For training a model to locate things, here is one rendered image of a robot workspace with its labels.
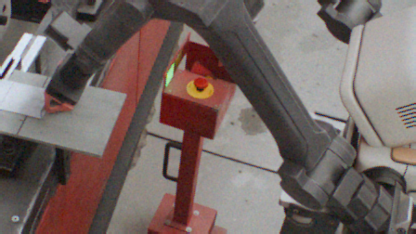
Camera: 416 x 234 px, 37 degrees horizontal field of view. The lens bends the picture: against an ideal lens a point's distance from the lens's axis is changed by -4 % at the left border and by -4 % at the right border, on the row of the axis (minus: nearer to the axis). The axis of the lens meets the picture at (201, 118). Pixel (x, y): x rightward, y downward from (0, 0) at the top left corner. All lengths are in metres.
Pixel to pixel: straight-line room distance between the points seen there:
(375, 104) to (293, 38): 2.27
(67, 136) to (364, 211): 0.62
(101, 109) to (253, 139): 1.43
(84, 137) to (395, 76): 0.63
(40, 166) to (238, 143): 1.39
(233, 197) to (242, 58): 1.75
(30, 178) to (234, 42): 0.75
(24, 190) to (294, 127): 0.69
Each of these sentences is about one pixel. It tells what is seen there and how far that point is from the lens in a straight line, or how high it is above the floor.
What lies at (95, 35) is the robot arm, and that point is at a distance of 1.06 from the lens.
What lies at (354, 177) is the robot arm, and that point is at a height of 1.26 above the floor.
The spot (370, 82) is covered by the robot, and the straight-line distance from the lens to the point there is 1.01.
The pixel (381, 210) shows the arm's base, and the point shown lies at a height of 1.22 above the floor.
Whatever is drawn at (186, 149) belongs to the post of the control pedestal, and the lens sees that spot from 1.96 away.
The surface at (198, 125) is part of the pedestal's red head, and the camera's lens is 1.76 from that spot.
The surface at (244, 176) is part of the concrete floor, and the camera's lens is 2.58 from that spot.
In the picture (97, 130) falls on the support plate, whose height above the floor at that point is 1.00.
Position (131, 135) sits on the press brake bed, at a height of 0.05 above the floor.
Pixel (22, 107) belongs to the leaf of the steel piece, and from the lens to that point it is 1.38.
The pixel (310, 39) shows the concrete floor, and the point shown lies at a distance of 3.29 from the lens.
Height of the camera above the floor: 1.97
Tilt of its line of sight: 46 degrees down
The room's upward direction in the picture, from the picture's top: 9 degrees clockwise
